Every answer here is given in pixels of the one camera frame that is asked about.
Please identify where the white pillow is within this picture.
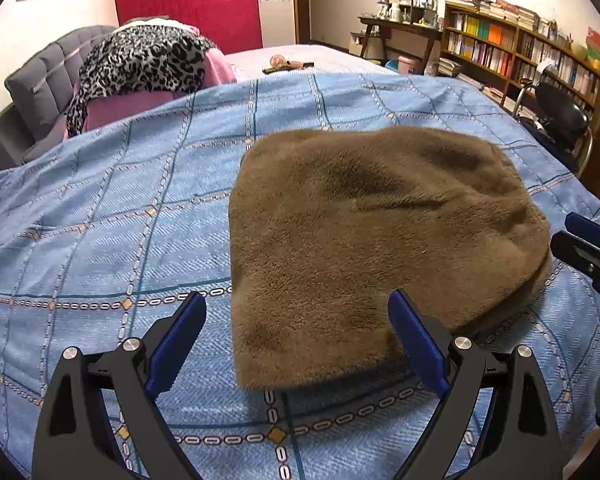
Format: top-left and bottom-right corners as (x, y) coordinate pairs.
(115, 16), (191, 31)

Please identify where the brown wooden door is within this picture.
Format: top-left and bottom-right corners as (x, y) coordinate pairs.
(292, 0), (313, 46)

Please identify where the black chair with metal frame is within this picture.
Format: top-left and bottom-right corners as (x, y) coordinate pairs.
(502, 67), (595, 176)

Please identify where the wooden bookshelf with books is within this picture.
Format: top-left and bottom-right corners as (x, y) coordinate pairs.
(440, 0), (600, 116)

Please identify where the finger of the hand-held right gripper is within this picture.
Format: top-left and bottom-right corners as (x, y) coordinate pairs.
(550, 230), (600, 282)
(565, 212), (600, 249)

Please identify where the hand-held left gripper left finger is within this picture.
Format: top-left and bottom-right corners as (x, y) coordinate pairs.
(31, 290), (208, 480)

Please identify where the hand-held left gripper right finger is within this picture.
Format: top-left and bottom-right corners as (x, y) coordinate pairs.
(387, 287), (566, 480)

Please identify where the blue patterned blanket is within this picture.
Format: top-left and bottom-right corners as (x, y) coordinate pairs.
(0, 72), (600, 480)

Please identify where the pale pink bed sheet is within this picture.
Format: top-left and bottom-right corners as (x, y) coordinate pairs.
(225, 44), (398, 82)

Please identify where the leopard print cloth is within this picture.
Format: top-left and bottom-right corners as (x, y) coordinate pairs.
(66, 25), (216, 136)

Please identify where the pink pillow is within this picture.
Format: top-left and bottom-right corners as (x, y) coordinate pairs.
(67, 35), (238, 138)

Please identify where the brown fluffy towel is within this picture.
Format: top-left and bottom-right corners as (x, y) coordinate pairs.
(228, 127), (553, 391)

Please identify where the wooden desk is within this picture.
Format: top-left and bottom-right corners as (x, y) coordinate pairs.
(357, 15), (443, 61)

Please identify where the grey tufted headboard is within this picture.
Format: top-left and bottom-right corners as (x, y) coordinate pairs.
(0, 25), (118, 168)

